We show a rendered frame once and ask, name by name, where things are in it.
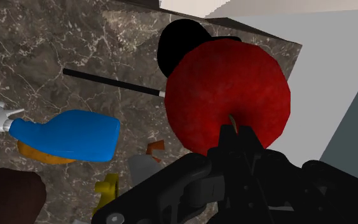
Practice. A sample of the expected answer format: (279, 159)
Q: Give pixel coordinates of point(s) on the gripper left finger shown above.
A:
(166, 189)

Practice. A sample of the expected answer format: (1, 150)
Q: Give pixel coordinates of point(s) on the yellow curved object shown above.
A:
(108, 189)

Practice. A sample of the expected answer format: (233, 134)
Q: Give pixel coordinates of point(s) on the blue spray bottle white nozzle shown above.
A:
(70, 136)

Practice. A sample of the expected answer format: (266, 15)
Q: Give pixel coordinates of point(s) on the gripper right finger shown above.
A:
(321, 192)

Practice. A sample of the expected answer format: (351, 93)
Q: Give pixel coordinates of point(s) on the dark brown rounded object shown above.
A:
(8, 198)

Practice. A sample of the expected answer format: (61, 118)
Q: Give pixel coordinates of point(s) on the red apple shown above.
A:
(228, 90)

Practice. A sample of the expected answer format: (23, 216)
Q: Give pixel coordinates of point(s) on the black stick with white tip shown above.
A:
(110, 81)

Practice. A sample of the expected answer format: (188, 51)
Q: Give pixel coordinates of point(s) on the orange flat object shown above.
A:
(39, 156)

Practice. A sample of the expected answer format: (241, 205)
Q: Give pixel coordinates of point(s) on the grey and orange bottle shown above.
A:
(143, 169)

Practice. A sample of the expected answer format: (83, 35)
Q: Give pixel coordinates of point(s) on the black round object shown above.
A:
(178, 43)

